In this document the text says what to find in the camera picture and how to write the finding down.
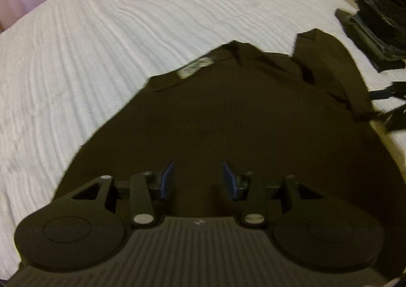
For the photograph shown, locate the dark brown long-sleeve shirt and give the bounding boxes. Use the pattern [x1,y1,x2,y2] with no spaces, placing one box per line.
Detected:
[56,29,405,276]

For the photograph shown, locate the stack of dark folded clothes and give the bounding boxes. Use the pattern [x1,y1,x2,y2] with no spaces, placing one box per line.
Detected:
[335,0,405,72]

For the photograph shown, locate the white ribbed bed cover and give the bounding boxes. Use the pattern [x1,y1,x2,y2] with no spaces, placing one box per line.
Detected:
[1,0,405,280]

